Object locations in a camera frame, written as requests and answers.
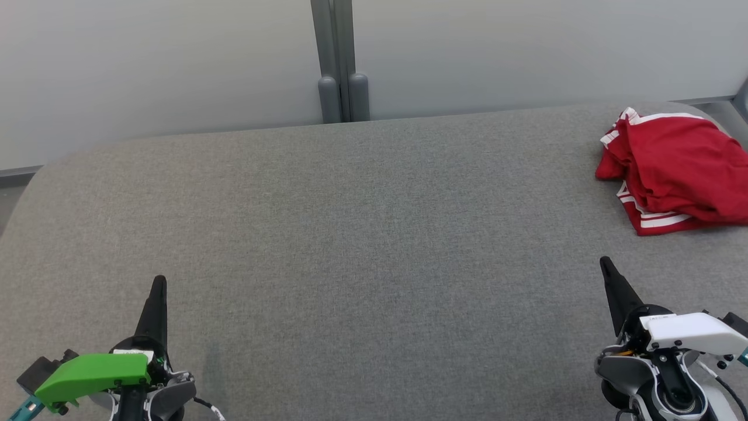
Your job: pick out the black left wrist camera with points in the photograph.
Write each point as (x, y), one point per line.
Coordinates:
(38, 371)

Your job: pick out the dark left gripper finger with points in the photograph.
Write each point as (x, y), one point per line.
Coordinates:
(156, 318)

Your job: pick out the grey curved floor stand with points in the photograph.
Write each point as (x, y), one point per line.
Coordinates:
(742, 99)

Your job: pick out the red white basketball jersey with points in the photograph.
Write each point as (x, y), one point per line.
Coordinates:
(684, 164)

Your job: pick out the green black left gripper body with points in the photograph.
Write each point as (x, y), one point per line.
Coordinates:
(93, 374)

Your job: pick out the grey partition bottom rail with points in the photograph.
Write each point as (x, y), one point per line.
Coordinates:
(701, 100)
(20, 175)

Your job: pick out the grey partition post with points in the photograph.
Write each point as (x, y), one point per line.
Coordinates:
(336, 35)

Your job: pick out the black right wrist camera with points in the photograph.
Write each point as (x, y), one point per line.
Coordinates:
(737, 324)

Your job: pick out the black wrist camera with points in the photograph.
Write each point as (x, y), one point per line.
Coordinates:
(38, 371)
(737, 324)

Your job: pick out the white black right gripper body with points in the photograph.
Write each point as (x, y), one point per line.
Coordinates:
(689, 330)

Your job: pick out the grey rounded post foot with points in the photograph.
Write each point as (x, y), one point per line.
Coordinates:
(329, 99)
(359, 96)

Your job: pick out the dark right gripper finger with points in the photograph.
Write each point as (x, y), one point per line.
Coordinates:
(622, 298)

